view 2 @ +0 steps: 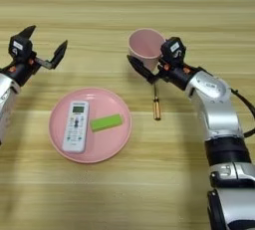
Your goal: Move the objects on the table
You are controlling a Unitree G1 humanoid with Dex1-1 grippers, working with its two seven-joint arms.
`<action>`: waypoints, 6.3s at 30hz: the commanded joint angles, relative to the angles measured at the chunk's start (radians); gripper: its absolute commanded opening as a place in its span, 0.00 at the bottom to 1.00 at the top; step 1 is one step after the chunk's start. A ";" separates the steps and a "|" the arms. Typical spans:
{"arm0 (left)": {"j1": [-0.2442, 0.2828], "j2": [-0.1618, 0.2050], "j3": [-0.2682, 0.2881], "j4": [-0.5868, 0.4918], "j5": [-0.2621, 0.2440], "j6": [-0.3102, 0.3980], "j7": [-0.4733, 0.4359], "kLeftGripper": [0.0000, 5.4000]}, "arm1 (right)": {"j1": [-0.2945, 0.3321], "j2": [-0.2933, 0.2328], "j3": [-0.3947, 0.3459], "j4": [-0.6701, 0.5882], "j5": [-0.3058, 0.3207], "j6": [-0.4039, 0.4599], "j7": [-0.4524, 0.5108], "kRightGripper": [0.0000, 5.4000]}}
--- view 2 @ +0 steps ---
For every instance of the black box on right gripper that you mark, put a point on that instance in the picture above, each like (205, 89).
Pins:
(173, 50)

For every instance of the pink round plate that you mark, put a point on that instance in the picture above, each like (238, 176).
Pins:
(106, 144)

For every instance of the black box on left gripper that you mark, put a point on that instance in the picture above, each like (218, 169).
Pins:
(20, 46)

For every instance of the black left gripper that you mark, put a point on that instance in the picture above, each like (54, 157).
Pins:
(20, 69)

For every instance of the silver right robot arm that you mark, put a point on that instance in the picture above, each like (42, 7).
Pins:
(219, 114)

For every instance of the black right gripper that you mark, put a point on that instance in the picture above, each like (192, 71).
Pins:
(176, 74)

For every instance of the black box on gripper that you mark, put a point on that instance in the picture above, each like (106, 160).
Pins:
(173, 50)
(20, 46)

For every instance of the white remote control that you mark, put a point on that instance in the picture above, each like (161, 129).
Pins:
(75, 127)

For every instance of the pink plastic cup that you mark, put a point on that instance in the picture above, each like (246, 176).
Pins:
(146, 46)

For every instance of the green rectangular block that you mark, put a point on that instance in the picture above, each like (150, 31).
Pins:
(106, 122)

